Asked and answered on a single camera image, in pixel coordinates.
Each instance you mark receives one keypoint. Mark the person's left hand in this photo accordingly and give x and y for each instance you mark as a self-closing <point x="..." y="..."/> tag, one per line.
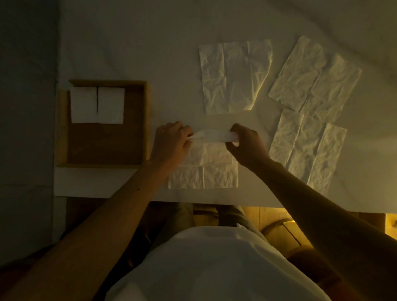
<point x="169" y="145"/>

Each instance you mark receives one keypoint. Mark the person's right hand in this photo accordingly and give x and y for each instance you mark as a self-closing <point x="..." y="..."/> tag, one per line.
<point x="249" y="148"/>

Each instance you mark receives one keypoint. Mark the person's left fingers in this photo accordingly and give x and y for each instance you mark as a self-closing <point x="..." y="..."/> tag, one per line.
<point x="181" y="129"/>

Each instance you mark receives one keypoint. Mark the person's right fingers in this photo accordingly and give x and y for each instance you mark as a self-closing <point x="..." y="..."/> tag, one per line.
<point x="239" y="131"/>

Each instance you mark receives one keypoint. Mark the half-folded white paper napkin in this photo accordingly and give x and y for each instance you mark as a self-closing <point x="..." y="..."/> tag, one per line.
<point x="217" y="173"/>

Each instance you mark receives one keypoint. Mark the person's left forearm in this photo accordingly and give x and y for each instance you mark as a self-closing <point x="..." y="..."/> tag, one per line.
<point x="102" y="226"/>

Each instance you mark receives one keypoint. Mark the person's right forearm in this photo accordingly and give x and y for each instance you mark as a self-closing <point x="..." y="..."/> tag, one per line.
<point x="325" y="223"/>

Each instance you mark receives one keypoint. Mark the unfolded white paper napkin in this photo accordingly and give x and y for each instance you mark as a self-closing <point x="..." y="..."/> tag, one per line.
<point x="231" y="77"/>
<point x="313" y="77"/>
<point x="310" y="148"/>

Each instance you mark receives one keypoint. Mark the folded white paper napkin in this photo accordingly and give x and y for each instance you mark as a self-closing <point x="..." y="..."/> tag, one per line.
<point x="111" y="105"/>
<point x="83" y="104"/>

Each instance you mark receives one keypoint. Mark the square wooden tray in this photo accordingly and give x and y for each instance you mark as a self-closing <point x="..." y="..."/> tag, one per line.
<point x="105" y="142"/>

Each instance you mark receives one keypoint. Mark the white tablecloth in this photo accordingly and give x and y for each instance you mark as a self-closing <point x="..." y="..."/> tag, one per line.
<point x="149" y="46"/>

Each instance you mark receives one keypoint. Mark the person's grey trousers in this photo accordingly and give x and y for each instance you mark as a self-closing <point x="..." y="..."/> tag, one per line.
<point x="176" y="220"/>

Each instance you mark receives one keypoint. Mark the wooden chair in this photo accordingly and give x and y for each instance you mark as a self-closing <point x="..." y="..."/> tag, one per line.
<point x="283" y="232"/>

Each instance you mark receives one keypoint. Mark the person's white shirt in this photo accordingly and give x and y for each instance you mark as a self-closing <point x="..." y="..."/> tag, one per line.
<point x="217" y="266"/>

